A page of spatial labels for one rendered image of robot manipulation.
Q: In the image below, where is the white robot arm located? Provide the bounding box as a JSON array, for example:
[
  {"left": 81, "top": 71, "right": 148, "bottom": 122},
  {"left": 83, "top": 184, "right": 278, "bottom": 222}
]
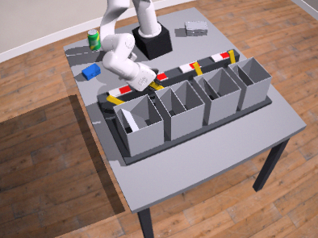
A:
[{"left": 99, "top": 0, "right": 161, "bottom": 81}]

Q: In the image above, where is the green drink can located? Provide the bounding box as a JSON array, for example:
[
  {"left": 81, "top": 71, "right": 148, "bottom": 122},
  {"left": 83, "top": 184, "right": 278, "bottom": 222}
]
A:
[{"left": 87, "top": 29, "right": 101, "bottom": 51}]

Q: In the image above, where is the blue box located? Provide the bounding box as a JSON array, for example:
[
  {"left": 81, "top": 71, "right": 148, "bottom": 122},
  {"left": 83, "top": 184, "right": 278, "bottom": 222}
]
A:
[{"left": 82, "top": 63, "right": 101, "bottom": 81}]

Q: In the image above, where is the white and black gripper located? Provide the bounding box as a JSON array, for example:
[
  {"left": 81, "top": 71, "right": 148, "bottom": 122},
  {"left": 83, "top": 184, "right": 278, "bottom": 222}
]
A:
[{"left": 125, "top": 62, "right": 161, "bottom": 92}]

